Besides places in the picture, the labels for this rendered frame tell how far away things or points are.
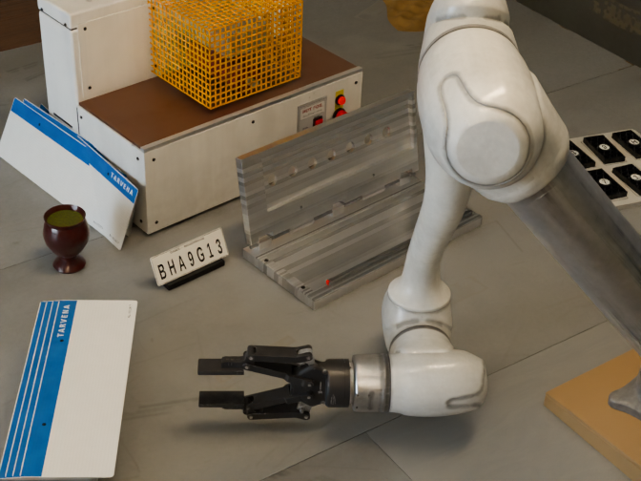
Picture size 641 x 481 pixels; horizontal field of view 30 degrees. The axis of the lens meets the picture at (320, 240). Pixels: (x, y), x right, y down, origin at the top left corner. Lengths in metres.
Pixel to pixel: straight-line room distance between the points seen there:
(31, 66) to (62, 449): 1.40
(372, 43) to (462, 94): 1.75
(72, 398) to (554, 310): 0.89
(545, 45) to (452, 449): 1.51
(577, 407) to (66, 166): 1.11
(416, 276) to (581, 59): 1.34
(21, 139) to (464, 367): 1.14
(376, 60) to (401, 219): 0.73
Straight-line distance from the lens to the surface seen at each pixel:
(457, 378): 1.83
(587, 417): 1.96
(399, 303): 1.92
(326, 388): 1.83
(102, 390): 1.85
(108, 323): 1.98
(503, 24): 1.52
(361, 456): 1.88
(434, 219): 1.70
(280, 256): 2.24
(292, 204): 2.27
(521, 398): 2.02
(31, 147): 2.54
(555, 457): 1.93
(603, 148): 2.69
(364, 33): 3.14
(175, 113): 2.34
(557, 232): 1.48
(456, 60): 1.40
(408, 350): 1.85
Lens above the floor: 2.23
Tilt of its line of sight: 35 degrees down
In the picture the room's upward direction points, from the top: 3 degrees clockwise
